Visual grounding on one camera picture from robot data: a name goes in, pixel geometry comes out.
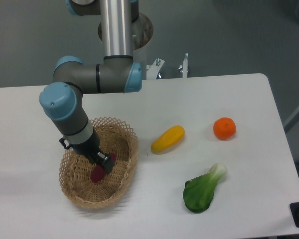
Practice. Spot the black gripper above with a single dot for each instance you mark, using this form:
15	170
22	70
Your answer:
90	149

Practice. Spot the purple sweet potato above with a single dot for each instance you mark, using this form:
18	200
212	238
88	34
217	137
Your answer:
98	174

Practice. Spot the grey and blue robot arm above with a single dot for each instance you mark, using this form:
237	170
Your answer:
62	99

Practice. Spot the oval wicker basket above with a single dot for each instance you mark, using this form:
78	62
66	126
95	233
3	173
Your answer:
87	185

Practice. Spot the yellow mango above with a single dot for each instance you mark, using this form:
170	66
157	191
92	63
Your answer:
168	139

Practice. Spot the green bok choy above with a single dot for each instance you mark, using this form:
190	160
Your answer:
198	192

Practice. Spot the orange tangerine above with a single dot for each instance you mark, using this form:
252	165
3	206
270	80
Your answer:
224	128

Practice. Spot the white metal mounting frame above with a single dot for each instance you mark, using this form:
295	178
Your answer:
159	69

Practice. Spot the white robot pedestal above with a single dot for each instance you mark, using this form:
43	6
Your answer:
142	42

